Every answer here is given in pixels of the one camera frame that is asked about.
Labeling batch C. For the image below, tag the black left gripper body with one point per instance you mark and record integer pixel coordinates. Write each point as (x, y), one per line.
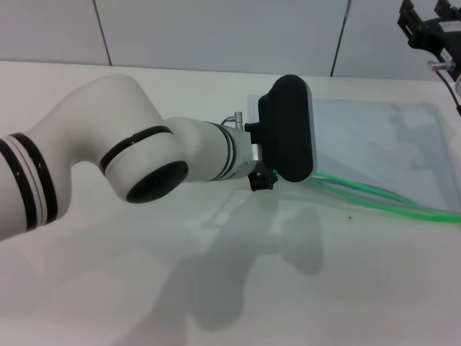
(262, 181)

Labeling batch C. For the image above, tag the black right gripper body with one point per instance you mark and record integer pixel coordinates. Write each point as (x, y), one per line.
(430, 34)

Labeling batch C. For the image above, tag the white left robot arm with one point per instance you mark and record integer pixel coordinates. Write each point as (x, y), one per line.
(108, 144)

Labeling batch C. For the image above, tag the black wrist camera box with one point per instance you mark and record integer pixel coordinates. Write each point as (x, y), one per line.
(288, 129)

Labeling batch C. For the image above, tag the translucent green-edged document bag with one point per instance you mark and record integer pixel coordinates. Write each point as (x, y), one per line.
(374, 144)

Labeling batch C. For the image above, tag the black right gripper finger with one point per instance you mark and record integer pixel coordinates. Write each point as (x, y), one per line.
(443, 9)
(410, 18)

